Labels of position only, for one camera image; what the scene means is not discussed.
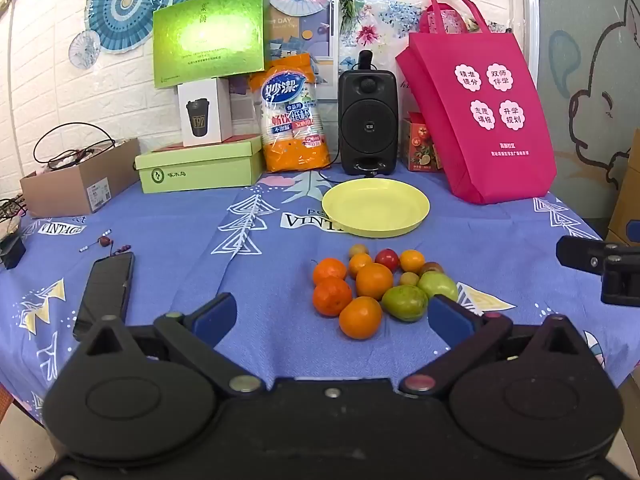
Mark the large blue paper fan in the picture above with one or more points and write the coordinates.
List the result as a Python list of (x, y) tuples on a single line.
[(131, 5)]

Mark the small tan round fruit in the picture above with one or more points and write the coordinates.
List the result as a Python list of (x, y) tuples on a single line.
[(409, 278)]

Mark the yellow plastic plate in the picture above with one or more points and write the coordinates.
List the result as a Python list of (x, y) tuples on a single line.
[(376, 206)]

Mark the blue printed tablecloth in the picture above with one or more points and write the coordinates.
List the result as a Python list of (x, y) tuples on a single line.
[(260, 270)]

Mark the green fruit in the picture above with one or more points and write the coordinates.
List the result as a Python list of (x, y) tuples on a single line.
[(405, 302), (440, 285)]

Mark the small brown-orange round fruit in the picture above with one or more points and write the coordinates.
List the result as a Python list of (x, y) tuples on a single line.
[(358, 250)]

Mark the pink tote bag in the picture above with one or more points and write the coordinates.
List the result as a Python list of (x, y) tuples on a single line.
[(475, 110)]

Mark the small orange tangerine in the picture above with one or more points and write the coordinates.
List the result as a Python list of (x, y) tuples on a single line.
[(360, 262)]

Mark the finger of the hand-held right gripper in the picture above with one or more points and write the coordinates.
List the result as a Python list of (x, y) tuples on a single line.
[(582, 254), (622, 282)]

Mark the black speaker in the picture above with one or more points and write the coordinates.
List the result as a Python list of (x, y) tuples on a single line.
[(368, 122)]

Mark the small red-green fruit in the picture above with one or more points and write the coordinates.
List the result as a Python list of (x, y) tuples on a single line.
[(432, 266)]

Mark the small black device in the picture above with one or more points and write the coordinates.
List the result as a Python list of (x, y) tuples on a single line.
[(11, 254)]

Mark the bright green gift box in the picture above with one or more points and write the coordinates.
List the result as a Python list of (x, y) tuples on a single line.
[(209, 35)]

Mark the yellow-orange round fruit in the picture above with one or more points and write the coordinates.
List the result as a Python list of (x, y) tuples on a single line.
[(412, 261)]

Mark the orange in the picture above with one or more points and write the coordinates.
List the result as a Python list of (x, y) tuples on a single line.
[(329, 270), (360, 317), (374, 281), (332, 296)]

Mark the small red round fruit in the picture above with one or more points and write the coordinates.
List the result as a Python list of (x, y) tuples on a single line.
[(387, 259)]

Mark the brown cardboard box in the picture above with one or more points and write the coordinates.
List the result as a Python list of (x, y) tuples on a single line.
[(80, 185)]

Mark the small blue paper fan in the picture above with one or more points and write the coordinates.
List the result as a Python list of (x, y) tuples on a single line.
[(84, 49)]

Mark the light green shoe box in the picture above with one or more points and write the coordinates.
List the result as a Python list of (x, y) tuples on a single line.
[(200, 170)]

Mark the white cup packaging box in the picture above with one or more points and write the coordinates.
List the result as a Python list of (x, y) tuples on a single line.
[(205, 112)]

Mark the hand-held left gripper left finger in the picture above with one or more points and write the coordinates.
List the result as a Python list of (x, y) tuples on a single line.
[(216, 317)]

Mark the blue printed poster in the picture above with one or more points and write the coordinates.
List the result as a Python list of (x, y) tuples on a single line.
[(300, 35)]

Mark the black smartphone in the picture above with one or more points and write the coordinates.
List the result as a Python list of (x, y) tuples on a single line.
[(105, 292)]

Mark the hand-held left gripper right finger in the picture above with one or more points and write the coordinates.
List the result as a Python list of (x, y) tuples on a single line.
[(450, 320)]

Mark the floral printed sheet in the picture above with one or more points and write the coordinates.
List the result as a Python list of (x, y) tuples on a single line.
[(380, 30)]

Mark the red tomato print carton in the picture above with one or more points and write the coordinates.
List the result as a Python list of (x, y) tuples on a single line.
[(422, 145)]

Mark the orange pack of paper cups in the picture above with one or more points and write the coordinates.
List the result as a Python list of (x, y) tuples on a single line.
[(295, 115)]

